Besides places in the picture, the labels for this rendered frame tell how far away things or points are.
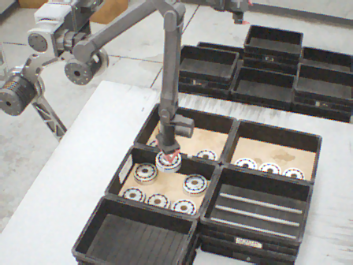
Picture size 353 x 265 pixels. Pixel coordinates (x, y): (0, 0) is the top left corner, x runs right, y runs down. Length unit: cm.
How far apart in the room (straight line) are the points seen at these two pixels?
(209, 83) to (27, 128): 148
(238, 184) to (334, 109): 119
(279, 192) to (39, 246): 105
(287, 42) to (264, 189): 178
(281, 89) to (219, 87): 47
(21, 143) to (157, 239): 199
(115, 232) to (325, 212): 93
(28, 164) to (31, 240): 140
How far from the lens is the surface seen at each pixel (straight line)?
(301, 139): 222
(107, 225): 198
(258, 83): 336
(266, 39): 363
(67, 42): 184
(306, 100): 305
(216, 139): 226
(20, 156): 359
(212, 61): 335
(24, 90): 258
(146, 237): 192
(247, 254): 195
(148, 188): 207
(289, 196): 205
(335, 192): 230
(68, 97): 399
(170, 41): 167
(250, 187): 206
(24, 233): 220
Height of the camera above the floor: 240
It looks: 43 degrees down
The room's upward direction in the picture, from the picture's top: 3 degrees counter-clockwise
